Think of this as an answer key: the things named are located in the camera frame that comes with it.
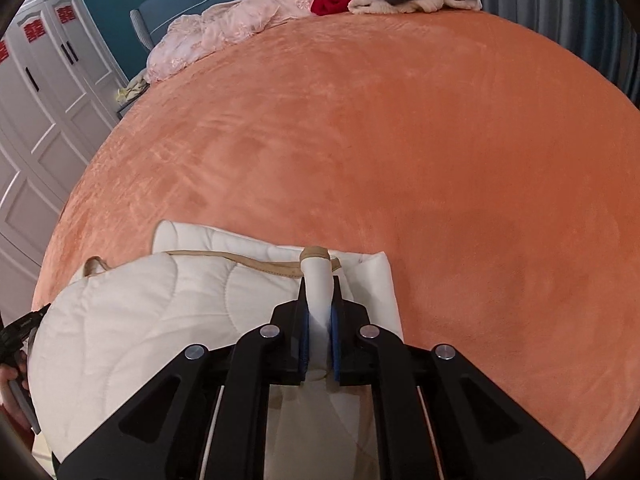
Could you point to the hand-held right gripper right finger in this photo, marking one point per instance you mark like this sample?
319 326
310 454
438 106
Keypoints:
335 355

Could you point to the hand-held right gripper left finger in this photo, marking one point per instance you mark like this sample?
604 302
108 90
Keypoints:
303 355

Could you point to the white quilted jacket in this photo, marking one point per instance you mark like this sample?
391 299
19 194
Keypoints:
150 320

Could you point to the person's left hand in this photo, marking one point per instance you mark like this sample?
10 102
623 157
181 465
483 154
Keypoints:
7 392

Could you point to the orange plush blanket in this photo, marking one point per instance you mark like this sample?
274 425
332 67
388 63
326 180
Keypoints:
400 160

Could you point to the white panelled wardrobe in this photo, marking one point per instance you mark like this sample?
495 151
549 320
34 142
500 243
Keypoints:
40 135

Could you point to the cream cloth on nightstand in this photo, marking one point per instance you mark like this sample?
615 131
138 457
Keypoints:
132 91

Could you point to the pink floral quilt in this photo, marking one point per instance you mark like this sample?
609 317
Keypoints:
215 30

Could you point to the cream fleece garment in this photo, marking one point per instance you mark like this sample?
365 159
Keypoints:
395 5

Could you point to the grey pleated curtain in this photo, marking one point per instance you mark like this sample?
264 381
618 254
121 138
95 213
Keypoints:
575 20

